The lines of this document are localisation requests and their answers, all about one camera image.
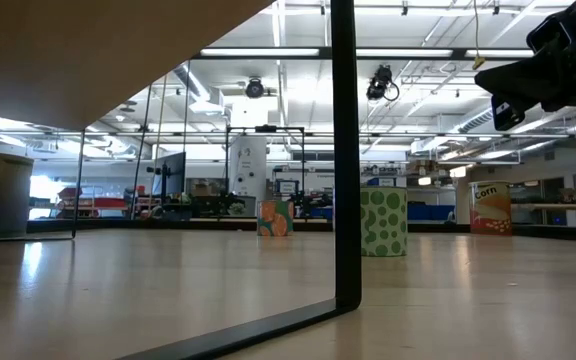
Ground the red cart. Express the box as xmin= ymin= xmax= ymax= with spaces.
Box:
xmin=56 ymin=186 xmax=130 ymax=220

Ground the yellow corn label can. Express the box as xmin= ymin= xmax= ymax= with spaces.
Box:
xmin=468 ymin=180 xmax=513 ymax=237

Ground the white sign board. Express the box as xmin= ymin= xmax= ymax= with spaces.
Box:
xmin=273 ymin=178 xmax=300 ymax=197

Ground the white cylindrical tank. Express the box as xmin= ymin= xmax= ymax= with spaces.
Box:
xmin=228 ymin=135 xmax=269 ymax=202

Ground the black background rig frame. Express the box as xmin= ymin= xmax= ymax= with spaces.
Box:
xmin=224 ymin=124 xmax=307 ymax=204

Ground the green polka-dot can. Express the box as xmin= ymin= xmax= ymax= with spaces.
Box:
xmin=359 ymin=186 xmax=409 ymax=258

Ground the teal orange-slice print can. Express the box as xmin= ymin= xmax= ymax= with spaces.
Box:
xmin=256 ymin=199 xmax=295 ymax=238

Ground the yellow hanging cord tag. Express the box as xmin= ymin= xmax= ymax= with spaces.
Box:
xmin=471 ymin=0 xmax=487 ymax=71

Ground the white LED light bar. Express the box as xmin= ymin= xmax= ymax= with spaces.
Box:
xmin=356 ymin=48 xmax=453 ymax=58
xmin=465 ymin=48 xmax=534 ymax=58
xmin=200 ymin=47 xmax=321 ymax=57

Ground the black overhead camera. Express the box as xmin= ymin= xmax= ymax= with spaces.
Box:
xmin=365 ymin=63 xmax=401 ymax=103

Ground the wooden shelf with black legs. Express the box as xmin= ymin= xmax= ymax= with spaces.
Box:
xmin=0 ymin=0 xmax=363 ymax=360

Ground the black monitor on stand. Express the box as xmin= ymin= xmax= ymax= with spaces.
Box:
xmin=152 ymin=151 xmax=188 ymax=199

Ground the round black ceiling fixture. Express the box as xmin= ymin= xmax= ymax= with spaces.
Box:
xmin=244 ymin=76 xmax=266 ymax=100

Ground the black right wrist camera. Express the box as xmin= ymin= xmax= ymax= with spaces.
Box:
xmin=525 ymin=13 xmax=573 ymax=55

